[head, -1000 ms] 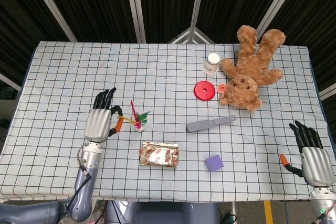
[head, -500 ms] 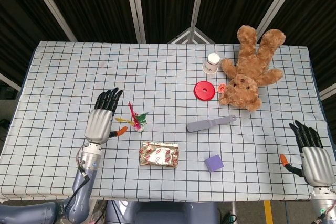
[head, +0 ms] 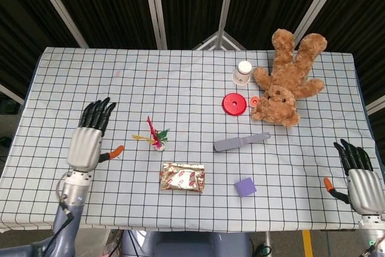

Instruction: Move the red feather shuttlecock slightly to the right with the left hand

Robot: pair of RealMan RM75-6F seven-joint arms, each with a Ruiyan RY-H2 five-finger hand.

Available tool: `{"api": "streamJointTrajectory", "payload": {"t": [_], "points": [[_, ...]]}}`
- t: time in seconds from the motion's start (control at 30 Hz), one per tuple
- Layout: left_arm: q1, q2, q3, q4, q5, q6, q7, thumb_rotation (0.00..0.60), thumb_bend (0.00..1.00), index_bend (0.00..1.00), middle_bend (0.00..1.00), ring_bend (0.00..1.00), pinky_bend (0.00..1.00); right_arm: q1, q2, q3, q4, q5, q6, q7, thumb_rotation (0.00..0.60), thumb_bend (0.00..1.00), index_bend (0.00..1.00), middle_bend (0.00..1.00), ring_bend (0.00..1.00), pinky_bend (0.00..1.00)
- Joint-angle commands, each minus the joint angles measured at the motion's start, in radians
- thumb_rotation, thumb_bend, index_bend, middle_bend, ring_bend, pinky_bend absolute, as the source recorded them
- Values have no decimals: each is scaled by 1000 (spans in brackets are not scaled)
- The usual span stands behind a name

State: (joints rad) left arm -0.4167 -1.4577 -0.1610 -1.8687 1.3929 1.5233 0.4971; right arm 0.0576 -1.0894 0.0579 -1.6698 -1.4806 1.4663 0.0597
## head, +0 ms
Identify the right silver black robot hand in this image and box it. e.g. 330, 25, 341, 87
323, 138, 384, 216

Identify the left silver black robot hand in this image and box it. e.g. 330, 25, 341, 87
66, 97, 125, 173

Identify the red feather shuttlecock green base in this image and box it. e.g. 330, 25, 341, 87
132, 115, 171, 152

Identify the gold foil tea packet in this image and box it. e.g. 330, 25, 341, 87
159, 162, 206, 194

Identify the purple foam cube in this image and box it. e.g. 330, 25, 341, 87
234, 176, 257, 199

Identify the checkered light blue tablecloth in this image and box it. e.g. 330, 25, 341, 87
0, 46, 385, 234

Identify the grey robot torso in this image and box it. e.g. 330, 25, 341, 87
120, 229, 252, 257

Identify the brown teddy bear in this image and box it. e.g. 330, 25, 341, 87
250, 28, 328, 128

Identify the grey plastic scraper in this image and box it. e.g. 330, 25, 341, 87
212, 131, 271, 153

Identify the dark pleated curtain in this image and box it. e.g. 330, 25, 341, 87
0, 0, 385, 113

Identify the red round plastic lid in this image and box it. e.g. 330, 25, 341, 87
222, 93, 248, 117

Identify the white paper cup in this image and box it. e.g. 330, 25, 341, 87
231, 60, 253, 85

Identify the grey metal partition foot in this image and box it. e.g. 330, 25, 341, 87
192, 29, 247, 51

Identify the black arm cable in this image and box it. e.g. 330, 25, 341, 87
42, 199, 76, 257

